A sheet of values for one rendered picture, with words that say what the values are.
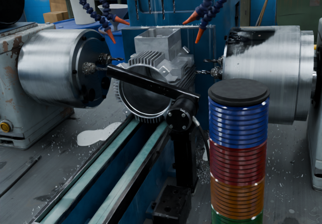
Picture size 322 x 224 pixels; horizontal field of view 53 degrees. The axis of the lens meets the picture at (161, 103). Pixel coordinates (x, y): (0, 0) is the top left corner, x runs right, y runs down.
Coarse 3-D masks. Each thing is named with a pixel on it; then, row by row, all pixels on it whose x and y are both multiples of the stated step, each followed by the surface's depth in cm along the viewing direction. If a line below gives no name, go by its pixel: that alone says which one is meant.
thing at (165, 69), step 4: (184, 48) 98; (184, 52) 98; (188, 52) 98; (120, 64) 87; (124, 64) 88; (164, 64) 84; (124, 68) 87; (160, 68) 83; (164, 68) 83; (168, 68) 84; (164, 72) 83; (168, 72) 83; (164, 76) 84; (124, 108) 92; (124, 112) 93; (128, 112) 92; (164, 116) 89
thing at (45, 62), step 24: (24, 48) 99; (48, 48) 94; (72, 48) 92; (96, 48) 102; (24, 72) 96; (48, 72) 93; (72, 72) 92; (96, 72) 103; (48, 96) 98; (72, 96) 95; (96, 96) 104
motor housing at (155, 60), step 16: (128, 64) 86; (144, 64) 85; (160, 64) 87; (176, 64) 92; (176, 80) 86; (192, 80) 98; (128, 96) 94; (144, 96) 100; (160, 96) 103; (144, 112) 93; (160, 112) 91
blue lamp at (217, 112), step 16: (208, 96) 33; (208, 112) 33; (224, 112) 31; (240, 112) 30; (256, 112) 30; (224, 128) 31; (240, 128) 31; (256, 128) 31; (224, 144) 32; (240, 144) 32; (256, 144) 32
